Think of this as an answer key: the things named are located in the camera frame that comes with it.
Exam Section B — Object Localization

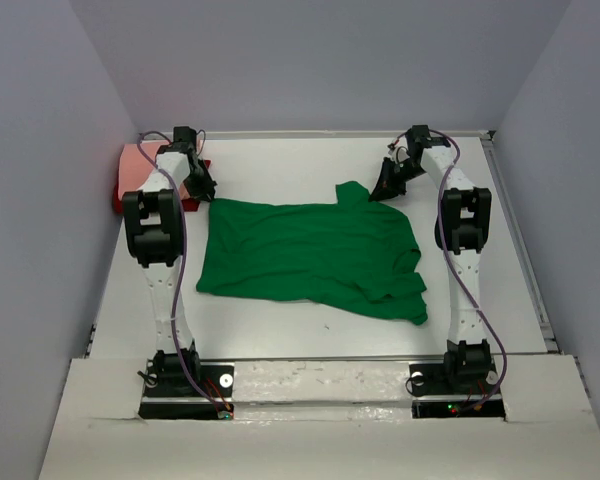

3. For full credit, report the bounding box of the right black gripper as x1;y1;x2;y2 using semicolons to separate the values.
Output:
369;157;426;203

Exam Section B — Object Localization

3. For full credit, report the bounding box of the green t-shirt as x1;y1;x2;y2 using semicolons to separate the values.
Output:
196;181;428;325

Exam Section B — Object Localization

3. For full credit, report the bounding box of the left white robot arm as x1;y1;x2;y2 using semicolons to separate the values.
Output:
121;126;216;401

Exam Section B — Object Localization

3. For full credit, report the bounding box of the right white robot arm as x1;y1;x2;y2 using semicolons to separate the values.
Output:
369;125;493;396

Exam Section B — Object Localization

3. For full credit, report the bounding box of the dark red folded t-shirt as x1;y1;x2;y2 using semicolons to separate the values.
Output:
112;152;200;215

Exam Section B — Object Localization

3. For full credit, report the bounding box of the pink folded t-shirt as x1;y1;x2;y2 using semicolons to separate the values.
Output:
116;140;190;201

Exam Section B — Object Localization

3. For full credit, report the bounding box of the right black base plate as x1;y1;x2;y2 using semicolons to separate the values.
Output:
405;362;506;420

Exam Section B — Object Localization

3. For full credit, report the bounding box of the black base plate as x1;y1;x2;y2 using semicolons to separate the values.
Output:
137;362;235;421
405;362;506;420

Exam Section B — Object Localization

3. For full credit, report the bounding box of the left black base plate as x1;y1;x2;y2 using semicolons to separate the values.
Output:
137;362;235;421

